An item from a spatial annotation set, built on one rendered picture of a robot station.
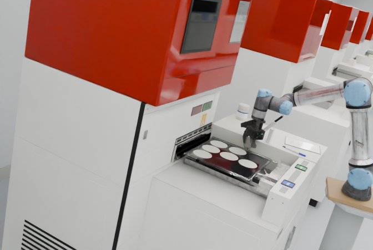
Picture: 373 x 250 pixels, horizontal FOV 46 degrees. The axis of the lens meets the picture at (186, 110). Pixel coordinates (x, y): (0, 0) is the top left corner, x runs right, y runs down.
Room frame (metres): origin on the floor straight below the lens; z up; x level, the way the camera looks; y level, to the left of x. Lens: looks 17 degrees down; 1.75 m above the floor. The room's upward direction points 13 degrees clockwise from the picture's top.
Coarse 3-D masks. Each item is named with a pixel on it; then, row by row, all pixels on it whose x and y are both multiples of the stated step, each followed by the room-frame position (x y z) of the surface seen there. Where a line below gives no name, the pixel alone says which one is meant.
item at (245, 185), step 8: (184, 160) 2.12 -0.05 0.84; (192, 160) 2.11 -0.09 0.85; (200, 168) 2.08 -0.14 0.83; (208, 168) 2.07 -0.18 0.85; (216, 176) 2.05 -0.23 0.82; (224, 176) 2.03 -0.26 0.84; (232, 176) 2.03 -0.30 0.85; (240, 184) 1.99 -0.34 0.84; (248, 184) 1.98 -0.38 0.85; (256, 192) 1.96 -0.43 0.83
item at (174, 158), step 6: (204, 132) 2.34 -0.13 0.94; (210, 132) 2.43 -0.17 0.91; (192, 138) 2.19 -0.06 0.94; (198, 138) 2.27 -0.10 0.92; (180, 144) 2.07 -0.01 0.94; (186, 144) 2.14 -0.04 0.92; (198, 144) 2.31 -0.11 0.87; (174, 150) 2.04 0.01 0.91; (186, 150) 2.18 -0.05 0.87; (174, 156) 2.04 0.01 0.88; (180, 156) 2.10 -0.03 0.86
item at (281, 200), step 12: (312, 168) 2.12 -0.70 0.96; (288, 180) 1.89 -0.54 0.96; (300, 180) 1.92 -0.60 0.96; (276, 192) 1.72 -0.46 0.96; (288, 192) 1.75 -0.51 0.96; (300, 192) 1.95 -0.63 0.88; (276, 204) 1.71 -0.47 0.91; (288, 204) 1.69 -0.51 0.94; (264, 216) 1.72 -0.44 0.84; (276, 216) 1.70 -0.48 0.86
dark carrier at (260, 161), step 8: (208, 144) 2.27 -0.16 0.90; (192, 152) 2.10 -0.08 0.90; (232, 152) 2.23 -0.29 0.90; (248, 152) 2.28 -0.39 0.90; (208, 160) 2.04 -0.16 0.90; (216, 160) 2.07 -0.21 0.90; (224, 160) 2.09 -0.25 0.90; (232, 160) 2.12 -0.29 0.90; (256, 160) 2.20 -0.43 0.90; (264, 160) 2.22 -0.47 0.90; (224, 168) 1.99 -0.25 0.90; (232, 168) 2.02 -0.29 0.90; (240, 168) 2.04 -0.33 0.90; (248, 168) 2.06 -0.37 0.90; (256, 168) 2.09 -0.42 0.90; (248, 176) 1.96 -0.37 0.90
